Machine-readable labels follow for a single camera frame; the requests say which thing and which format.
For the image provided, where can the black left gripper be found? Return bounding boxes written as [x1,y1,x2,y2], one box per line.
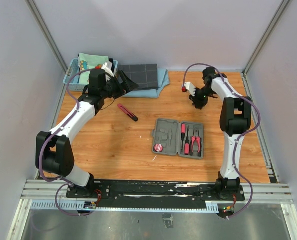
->
[101,70,139,100]

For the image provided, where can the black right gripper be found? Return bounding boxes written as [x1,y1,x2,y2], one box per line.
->
[189,87,216,109]

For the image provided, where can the pink black pliers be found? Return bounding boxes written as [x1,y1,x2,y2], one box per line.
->
[190,129,202,157]

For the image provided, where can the grey plastic tool case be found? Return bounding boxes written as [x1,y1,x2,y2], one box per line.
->
[152,118,205,160]

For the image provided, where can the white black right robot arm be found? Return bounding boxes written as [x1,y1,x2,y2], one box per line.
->
[182,67,252,201]

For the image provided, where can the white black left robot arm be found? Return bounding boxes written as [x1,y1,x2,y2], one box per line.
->
[35,68,139,198]

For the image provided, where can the dark grey checked cloth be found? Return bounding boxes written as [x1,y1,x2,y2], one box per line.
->
[119,64,159,91]

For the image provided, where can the black cloth in basket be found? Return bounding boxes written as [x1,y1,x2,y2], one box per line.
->
[109,58,115,72]

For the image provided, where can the pink utility knife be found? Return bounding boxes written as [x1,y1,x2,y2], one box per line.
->
[117,103,139,122]

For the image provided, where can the light blue folded cloth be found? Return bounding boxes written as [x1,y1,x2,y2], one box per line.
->
[123,68,170,99]

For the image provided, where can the mint patterned cloth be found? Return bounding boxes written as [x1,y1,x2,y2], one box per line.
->
[78,53,109,85]

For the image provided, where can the blue plastic basket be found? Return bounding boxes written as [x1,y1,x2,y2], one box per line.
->
[63,58,119,92]

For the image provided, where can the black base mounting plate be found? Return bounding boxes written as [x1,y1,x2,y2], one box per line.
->
[66,179,245,211]

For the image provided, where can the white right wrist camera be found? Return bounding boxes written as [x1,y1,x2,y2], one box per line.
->
[181,82,196,97]

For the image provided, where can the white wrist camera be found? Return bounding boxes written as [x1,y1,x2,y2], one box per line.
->
[101,61,114,77]
[181,82,196,97]

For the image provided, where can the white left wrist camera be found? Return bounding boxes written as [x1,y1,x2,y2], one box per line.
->
[101,61,114,77]

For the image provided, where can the aluminium frame rail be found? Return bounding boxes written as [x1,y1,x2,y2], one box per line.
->
[20,179,294,204]

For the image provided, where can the blue slotted cable duct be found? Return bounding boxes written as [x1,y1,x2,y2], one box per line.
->
[31,200,219,214]

